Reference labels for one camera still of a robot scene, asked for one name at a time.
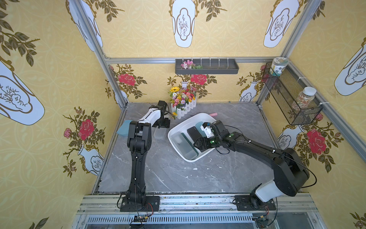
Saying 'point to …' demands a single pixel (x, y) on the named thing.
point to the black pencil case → (194, 133)
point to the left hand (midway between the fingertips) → (156, 125)
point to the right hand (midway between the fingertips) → (201, 140)
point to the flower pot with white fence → (183, 100)
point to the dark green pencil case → (189, 152)
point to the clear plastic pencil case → (159, 133)
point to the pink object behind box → (213, 114)
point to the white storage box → (182, 125)
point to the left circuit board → (140, 218)
